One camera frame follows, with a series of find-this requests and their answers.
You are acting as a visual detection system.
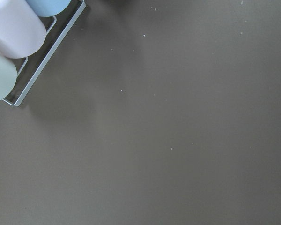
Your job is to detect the white cup rack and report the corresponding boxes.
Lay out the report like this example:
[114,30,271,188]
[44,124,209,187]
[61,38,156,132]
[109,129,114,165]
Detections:
[3,0,86,106]

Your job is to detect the white cup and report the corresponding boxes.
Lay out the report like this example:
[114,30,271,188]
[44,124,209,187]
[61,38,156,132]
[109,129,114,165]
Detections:
[0,55,17,101]

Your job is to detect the blue cup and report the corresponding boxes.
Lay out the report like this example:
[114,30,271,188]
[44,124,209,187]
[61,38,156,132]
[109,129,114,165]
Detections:
[26,0,71,17]

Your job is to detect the pink cup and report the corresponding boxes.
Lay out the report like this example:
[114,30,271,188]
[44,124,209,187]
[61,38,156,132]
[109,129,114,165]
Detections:
[0,0,46,59]

